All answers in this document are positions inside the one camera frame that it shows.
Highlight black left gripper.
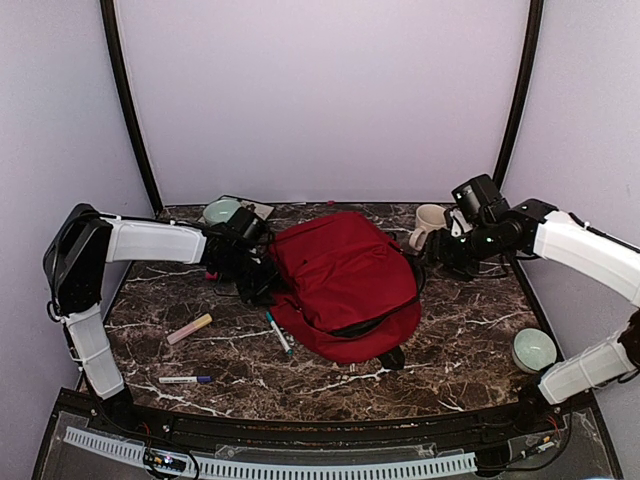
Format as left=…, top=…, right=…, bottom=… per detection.
left=217, top=250, right=292, bottom=307

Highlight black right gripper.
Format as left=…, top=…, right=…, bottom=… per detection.
left=415, top=221, right=500, bottom=282

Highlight red backpack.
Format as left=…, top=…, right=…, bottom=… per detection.
left=269, top=211, right=422, bottom=370

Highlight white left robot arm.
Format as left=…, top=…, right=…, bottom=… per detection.
left=42, top=203, right=279, bottom=436

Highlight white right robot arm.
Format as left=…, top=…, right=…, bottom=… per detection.
left=419, top=199, right=639, bottom=434

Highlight pale green ceramic bowl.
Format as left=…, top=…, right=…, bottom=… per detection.
left=202, top=198, right=241, bottom=225

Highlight white mug with red pattern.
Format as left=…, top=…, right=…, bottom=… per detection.
left=408, top=204, right=446, bottom=251

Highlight floral patterned square plate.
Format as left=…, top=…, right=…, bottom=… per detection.
left=240, top=199, right=275, bottom=221

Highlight pink yellow highlighter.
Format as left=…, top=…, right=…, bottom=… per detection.
left=167, top=314, right=212, bottom=345

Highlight white pen purple cap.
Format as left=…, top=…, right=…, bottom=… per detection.
left=158, top=376, right=213, bottom=384

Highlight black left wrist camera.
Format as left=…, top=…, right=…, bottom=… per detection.
left=226, top=207, right=267, bottom=243

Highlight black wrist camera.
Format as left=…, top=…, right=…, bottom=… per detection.
left=226, top=207, right=267, bottom=243
left=452, top=174, right=510, bottom=226

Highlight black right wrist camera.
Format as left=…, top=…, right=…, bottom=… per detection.
left=452, top=174, right=510, bottom=226

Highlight black enclosure frame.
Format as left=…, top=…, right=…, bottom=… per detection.
left=49, top=0, right=601, bottom=451

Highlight white slotted cable duct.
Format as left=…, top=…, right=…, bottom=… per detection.
left=63, top=427, right=477, bottom=479

